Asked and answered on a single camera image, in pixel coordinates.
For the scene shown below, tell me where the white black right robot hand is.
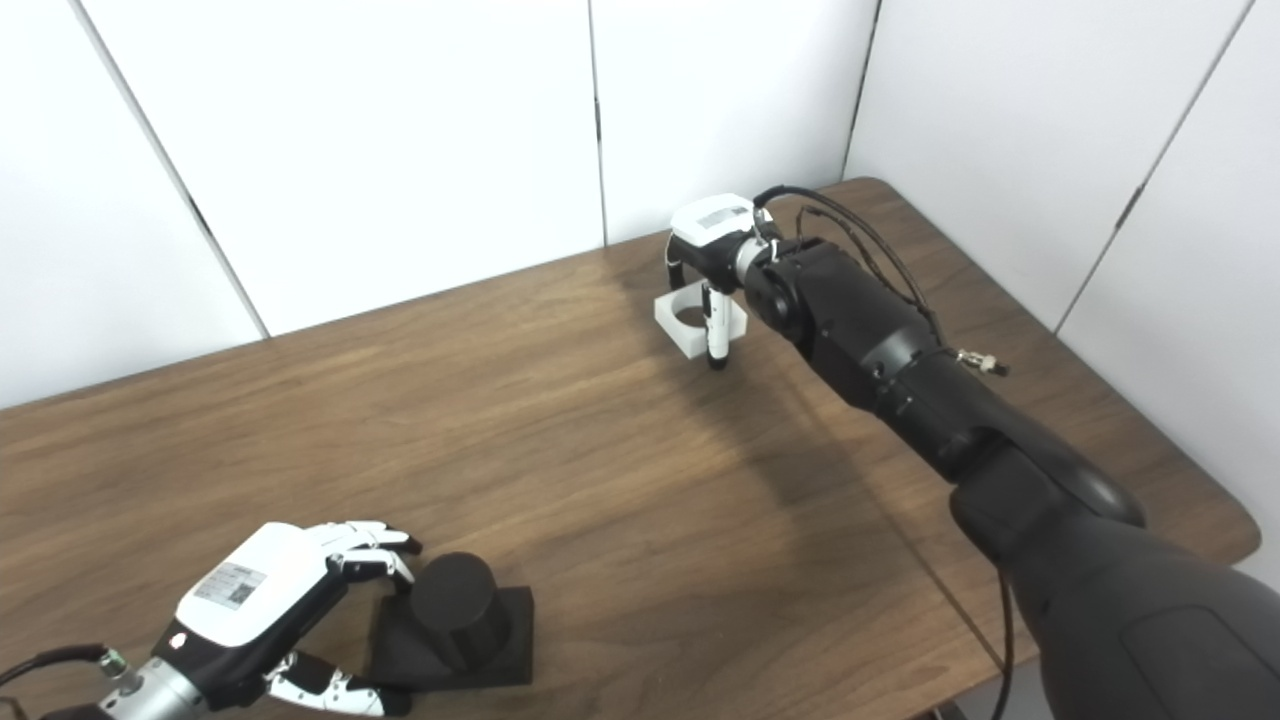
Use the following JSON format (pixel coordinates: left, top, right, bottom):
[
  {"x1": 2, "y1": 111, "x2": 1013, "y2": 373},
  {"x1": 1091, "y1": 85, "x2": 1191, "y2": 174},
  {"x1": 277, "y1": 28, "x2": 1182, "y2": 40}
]
[{"x1": 666, "y1": 193, "x2": 776, "y2": 371}]

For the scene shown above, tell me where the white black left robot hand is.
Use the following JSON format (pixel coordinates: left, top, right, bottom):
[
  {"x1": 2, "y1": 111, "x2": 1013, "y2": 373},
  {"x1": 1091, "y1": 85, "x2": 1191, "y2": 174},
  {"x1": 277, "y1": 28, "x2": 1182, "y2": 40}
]
[{"x1": 165, "y1": 520, "x2": 424, "y2": 718}]

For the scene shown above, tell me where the white square piece with hole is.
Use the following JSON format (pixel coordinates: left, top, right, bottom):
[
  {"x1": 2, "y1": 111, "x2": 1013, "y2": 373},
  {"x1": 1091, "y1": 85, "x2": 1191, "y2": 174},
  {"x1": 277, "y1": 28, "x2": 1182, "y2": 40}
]
[{"x1": 654, "y1": 283, "x2": 749, "y2": 359}]

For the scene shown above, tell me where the black peg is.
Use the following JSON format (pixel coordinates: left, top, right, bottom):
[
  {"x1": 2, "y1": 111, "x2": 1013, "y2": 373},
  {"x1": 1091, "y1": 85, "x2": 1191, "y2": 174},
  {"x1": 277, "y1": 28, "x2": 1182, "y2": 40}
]
[{"x1": 366, "y1": 552, "x2": 535, "y2": 691}]

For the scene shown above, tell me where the thin brown right arm wire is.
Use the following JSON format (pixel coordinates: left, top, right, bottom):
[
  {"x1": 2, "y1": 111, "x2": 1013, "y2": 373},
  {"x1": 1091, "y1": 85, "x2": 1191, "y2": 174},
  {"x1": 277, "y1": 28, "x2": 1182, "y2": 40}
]
[{"x1": 797, "y1": 205, "x2": 941, "y2": 331}]

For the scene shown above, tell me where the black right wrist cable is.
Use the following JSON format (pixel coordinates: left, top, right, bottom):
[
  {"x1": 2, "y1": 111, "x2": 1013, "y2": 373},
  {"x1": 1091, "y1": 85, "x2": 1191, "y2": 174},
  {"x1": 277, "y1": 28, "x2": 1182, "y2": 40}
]
[{"x1": 752, "y1": 186, "x2": 1011, "y2": 379}]

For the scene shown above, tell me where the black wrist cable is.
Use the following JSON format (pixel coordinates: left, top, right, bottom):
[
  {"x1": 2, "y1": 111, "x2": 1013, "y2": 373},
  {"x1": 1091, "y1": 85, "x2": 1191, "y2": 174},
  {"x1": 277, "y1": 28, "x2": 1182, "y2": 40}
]
[
  {"x1": 0, "y1": 643, "x2": 131, "y2": 691},
  {"x1": 752, "y1": 186, "x2": 1011, "y2": 379}
]

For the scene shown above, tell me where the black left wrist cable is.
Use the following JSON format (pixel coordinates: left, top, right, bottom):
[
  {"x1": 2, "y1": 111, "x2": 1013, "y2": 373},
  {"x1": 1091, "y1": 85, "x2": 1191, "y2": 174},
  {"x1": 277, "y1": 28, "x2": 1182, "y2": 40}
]
[{"x1": 0, "y1": 643, "x2": 131, "y2": 691}]

